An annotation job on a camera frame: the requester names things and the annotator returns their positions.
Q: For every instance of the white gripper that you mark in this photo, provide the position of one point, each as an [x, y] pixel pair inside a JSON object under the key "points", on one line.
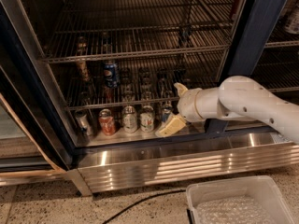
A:
{"points": [[188, 104]]}

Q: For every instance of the blue pepsi can shelf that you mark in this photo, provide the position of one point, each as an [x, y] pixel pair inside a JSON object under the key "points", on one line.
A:
{"points": [[111, 75]]}

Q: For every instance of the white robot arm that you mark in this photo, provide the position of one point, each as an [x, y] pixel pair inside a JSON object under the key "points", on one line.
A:
{"points": [[237, 98]]}

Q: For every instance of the silver blue can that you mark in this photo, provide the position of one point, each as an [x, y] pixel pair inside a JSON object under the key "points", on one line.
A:
{"points": [[166, 112]]}

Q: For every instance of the white can with orange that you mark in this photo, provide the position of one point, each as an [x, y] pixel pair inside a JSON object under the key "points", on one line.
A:
{"points": [[147, 119]]}

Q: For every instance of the white green can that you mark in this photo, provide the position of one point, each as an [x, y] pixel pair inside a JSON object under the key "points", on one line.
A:
{"points": [[129, 119]]}

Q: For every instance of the red soda can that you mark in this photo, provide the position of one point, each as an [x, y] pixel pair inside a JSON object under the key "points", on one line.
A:
{"points": [[107, 122]]}

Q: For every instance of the silver can bottom left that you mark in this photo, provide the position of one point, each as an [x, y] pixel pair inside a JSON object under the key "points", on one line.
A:
{"points": [[83, 122]]}

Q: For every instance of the stainless steel fridge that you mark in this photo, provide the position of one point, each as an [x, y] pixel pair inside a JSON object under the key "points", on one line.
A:
{"points": [[205, 148]]}

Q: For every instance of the open glass fridge door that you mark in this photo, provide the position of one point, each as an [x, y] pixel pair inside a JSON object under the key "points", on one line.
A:
{"points": [[34, 147]]}

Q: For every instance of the translucent plastic bin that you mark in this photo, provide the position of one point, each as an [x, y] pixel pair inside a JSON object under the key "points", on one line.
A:
{"points": [[243, 200]]}

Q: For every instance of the middle wire fridge shelf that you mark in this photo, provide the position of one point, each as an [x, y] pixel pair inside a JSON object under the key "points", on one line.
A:
{"points": [[145, 79]]}

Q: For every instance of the wire fridge shelf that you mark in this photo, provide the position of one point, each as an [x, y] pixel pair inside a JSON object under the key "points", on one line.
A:
{"points": [[145, 79], [94, 30]]}

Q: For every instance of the right compartment wire shelf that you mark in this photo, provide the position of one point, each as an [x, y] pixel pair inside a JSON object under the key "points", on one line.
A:
{"points": [[278, 66]]}

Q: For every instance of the upper wire fridge shelf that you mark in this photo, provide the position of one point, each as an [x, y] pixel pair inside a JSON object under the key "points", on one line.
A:
{"points": [[94, 30]]}

